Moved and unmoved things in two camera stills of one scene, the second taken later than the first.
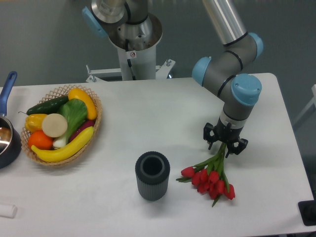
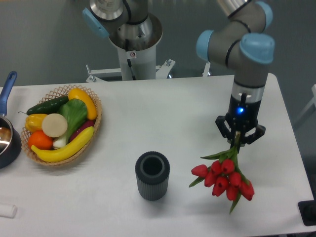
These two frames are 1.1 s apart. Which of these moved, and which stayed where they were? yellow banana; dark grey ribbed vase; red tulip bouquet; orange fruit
Moved: red tulip bouquet
Stayed: orange fruit; dark grey ribbed vase; yellow banana
